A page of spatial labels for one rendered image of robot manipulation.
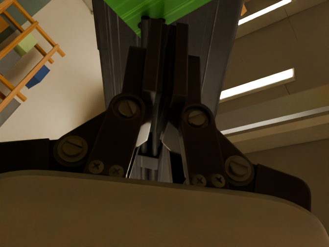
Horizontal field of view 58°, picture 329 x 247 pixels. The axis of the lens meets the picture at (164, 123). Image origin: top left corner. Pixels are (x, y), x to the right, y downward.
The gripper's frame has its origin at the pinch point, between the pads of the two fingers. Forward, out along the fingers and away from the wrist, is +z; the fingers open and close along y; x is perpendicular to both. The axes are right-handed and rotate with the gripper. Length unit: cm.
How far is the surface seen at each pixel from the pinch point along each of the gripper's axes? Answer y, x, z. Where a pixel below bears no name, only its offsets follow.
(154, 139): 2.6, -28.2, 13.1
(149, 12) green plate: -0.7, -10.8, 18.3
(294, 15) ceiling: 337, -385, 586
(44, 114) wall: -190, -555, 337
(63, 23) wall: -202, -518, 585
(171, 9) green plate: 1.5, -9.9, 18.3
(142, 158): 1.4, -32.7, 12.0
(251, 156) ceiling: 190, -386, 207
